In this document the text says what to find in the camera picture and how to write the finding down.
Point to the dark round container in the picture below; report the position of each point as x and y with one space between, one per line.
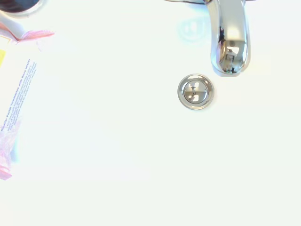
18 5

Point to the chrome sink drain stopper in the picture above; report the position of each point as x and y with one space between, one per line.
195 91

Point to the white facial wipes pack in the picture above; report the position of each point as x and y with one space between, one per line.
16 94

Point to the white sink basin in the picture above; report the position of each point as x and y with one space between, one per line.
131 146

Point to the chrome faucet spout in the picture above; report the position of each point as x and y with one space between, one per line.
231 35

